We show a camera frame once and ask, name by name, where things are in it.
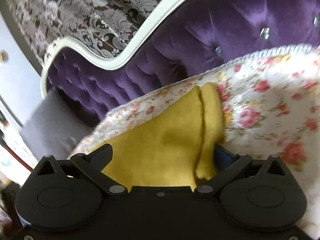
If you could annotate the white door frame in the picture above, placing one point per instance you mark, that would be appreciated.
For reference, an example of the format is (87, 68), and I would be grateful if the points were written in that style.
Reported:
(10, 166)

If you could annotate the grey pillow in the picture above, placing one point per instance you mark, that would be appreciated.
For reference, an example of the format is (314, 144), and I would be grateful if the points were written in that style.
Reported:
(57, 126)

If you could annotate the damask patterned curtain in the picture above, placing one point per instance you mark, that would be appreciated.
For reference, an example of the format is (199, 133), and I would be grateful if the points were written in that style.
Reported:
(104, 26)

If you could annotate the purple tufted white-framed headboard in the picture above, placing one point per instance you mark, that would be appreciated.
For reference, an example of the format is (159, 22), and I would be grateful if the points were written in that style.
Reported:
(176, 42)

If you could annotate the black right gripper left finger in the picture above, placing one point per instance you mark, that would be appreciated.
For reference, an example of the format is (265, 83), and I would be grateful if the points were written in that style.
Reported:
(91, 166)

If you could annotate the floral bed cover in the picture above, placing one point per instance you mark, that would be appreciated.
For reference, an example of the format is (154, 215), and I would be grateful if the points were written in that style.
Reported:
(271, 103)

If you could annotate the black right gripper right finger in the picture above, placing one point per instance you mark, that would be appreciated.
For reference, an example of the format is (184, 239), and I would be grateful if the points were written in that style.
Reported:
(229, 166)

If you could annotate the mustard yellow sweater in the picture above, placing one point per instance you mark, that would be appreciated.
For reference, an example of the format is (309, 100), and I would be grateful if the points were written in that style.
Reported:
(175, 148)

